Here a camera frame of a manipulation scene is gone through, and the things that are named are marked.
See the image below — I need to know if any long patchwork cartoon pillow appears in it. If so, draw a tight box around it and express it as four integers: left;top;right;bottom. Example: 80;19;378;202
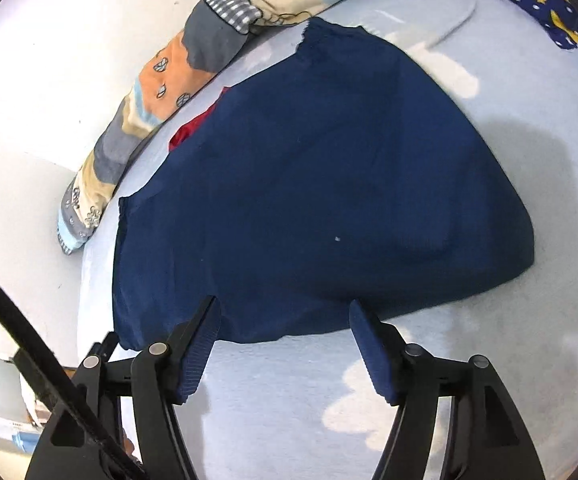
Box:
57;0;340;255

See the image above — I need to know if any light blue cloud bedsheet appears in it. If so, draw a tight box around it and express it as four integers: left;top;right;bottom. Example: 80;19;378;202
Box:
58;0;578;479

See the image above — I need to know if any navy blue work garment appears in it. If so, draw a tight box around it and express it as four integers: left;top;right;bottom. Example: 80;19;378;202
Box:
112;18;534;350

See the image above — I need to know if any black cable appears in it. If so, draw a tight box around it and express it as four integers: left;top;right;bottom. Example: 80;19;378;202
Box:
0;257;146;480

